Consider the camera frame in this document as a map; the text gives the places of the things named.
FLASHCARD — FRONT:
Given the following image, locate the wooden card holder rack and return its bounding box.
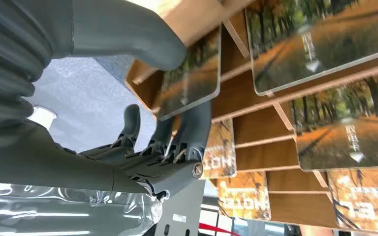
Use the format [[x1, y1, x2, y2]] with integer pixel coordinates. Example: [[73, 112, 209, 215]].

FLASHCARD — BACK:
[[125, 0, 378, 236]]

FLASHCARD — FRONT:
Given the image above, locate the clear plastic film wrap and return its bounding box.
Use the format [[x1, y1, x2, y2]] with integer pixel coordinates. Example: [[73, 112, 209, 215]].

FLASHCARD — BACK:
[[0, 182, 163, 236]]

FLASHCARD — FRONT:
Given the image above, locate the red strip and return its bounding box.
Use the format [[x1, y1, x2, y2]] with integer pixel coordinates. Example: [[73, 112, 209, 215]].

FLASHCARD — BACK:
[[198, 222, 243, 236]]

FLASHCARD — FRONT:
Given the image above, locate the white floor object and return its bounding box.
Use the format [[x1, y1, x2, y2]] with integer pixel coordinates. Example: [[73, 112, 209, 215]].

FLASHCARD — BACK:
[[28, 106, 58, 132]]

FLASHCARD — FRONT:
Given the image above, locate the ribbed grey right arm sleeve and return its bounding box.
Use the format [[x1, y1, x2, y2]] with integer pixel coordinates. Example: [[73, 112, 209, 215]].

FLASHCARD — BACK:
[[0, 0, 53, 150]]

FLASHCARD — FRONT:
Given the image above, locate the grey metal panel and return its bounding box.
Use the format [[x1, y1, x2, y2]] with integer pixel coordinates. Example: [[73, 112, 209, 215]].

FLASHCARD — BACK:
[[143, 179, 207, 236]]

